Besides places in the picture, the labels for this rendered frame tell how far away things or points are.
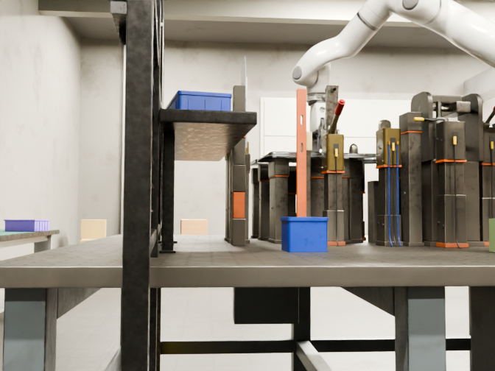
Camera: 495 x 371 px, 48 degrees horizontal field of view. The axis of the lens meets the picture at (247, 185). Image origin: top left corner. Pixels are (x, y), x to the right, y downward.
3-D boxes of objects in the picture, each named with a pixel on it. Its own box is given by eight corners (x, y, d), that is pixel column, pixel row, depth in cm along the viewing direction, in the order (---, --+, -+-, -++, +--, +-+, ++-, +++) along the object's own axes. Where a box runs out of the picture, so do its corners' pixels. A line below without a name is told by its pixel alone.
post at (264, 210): (270, 239, 215) (270, 164, 216) (272, 240, 210) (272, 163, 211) (257, 239, 214) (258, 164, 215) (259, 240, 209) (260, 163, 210)
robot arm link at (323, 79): (318, 90, 190) (335, 95, 196) (318, 52, 191) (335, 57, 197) (300, 94, 196) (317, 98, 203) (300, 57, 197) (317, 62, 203)
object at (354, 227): (358, 242, 199) (358, 161, 200) (363, 242, 194) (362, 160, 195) (345, 242, 198) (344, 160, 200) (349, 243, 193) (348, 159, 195)
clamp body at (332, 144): (339, 245, 182) (339, 137, 184) (349, 247, 172) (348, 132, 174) (320, 246, 181) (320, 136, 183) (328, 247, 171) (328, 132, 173)
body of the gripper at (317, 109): (333, 99, 192) (333, 131, 192) (325, 104, 202) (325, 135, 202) (311, 97, 191) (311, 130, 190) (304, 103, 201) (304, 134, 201)
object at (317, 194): (323, 242, 196) (323, 160, 198) (325, 243, 192) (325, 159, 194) (303, 242, 195) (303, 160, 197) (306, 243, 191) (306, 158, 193)
